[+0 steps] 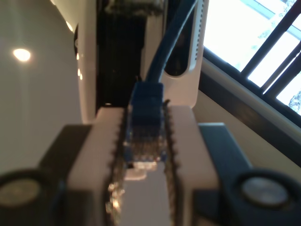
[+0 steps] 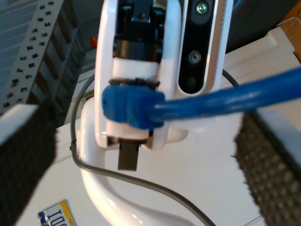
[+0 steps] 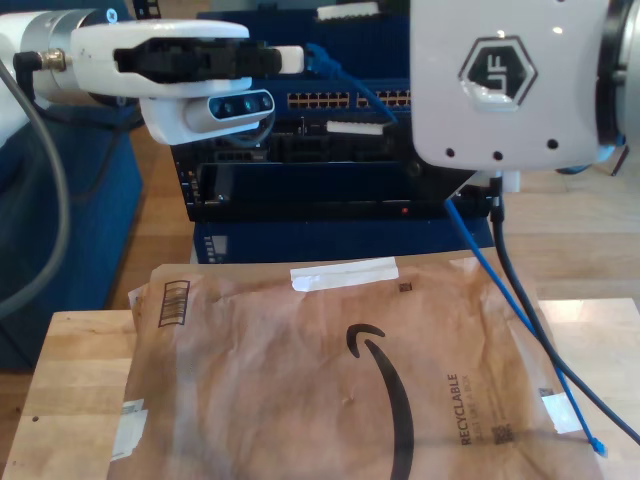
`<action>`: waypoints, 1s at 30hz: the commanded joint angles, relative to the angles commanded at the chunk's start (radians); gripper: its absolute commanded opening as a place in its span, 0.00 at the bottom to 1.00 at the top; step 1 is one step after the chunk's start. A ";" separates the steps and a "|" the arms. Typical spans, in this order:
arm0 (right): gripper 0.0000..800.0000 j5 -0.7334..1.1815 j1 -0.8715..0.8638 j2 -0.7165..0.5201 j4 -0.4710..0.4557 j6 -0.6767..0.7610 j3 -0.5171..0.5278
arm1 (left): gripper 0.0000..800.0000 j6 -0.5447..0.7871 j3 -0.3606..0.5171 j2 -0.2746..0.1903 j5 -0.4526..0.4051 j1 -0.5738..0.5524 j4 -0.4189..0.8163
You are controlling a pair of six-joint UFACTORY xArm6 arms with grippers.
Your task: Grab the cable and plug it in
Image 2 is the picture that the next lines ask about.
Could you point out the black rack frame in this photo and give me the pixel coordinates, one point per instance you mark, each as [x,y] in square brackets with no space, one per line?
[35,47]

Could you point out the camera bar with bracket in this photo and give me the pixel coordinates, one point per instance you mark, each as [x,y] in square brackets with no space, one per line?
[197,35]

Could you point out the blue and yellow license plate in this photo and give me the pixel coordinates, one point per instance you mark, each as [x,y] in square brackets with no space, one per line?
[56,215]

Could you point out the small red round object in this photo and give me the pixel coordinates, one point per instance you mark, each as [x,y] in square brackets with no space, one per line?
[94,41]

